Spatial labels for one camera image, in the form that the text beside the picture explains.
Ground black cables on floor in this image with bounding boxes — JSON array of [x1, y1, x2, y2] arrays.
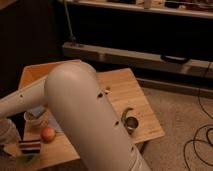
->
[[183, 61, 213, 171]]

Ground small metal cup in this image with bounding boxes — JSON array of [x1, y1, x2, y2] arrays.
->
[[125, 117, 139, 134]]

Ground green plastic cup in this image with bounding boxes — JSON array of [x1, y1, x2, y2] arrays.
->
[[16, 154, 39, 165]]

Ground white paper cup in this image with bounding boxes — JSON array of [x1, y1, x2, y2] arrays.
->
[[24, 112, 47, 129]]

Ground grey wall shelf rail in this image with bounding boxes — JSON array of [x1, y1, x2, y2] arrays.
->
[[62, 42, 213, 79]]

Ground yellow plastic bin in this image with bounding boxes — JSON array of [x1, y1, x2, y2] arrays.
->
[[18, 59, 83, 90]]

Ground blue sponge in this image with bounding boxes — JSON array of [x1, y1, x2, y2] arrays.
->
[[28, 106, 46, 118]]

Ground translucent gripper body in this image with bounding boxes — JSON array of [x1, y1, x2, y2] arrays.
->
[[0, 118, 21, 148]]

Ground orange apple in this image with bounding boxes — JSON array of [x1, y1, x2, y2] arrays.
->
[[41, 127, 55, 143]]

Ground upper wooden shelf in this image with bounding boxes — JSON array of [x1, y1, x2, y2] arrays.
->
[[57, 0, 213, 19]]

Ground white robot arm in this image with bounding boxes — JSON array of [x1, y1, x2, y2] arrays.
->
[[0, 62, 151, 171]]

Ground striped whiteboard eraser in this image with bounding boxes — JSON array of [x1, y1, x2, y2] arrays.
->
[[19, 140, 41, 154]]

